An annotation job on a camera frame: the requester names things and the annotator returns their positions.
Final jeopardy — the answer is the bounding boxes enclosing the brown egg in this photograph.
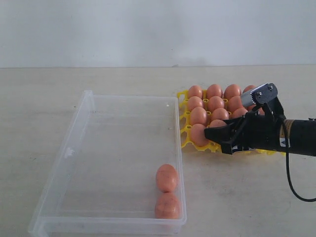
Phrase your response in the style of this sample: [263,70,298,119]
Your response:
[156,164,178,193]
[211,108,230,121]
[188,85,203,99]
[155,193,180,219]
[227,96,244,113]
[208,119,227,128]
[224,84,241,100]
[232,108,248,119]
[190,107,208,126]
[190,123,209,147]
[187,96,204,111]
[207,96,225,112]
[206,84,223,99]
[243,85,256,93]
[246,105,265,115]

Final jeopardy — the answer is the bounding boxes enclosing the clear plastic box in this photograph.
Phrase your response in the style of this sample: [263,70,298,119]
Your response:
[29,90,187,237]

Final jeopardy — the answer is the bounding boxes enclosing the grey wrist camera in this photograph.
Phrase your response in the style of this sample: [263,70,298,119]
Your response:
[240,83,286,120]

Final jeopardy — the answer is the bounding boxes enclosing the yellow plastic egg tray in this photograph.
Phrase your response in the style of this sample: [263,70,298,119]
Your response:
[177,90,286,156]

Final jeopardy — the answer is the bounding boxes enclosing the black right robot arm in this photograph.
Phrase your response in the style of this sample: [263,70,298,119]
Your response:
[204,112,316,157]

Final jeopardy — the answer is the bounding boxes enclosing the black camera cable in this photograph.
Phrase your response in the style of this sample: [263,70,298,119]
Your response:
[278,113,316,202]

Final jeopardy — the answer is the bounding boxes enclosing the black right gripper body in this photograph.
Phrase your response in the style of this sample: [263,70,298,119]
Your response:
[237,114,284,151]

